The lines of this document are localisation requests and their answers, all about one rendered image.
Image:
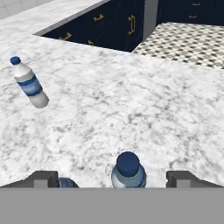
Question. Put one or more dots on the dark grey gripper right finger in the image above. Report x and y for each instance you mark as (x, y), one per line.
(178, 178)

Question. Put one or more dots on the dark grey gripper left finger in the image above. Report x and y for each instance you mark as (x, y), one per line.
(43, 178)

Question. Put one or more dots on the dark blue round bottle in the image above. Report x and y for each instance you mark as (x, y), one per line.
(66, 183)

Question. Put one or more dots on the plastic bottle with blue cap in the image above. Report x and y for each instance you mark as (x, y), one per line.
(128, 170)

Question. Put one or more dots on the white plastic bottle blue label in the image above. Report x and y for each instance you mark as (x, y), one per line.
(29, 83)

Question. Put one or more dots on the navy blue cupboard run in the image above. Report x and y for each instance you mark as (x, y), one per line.
(189, 11)
(108, 24)

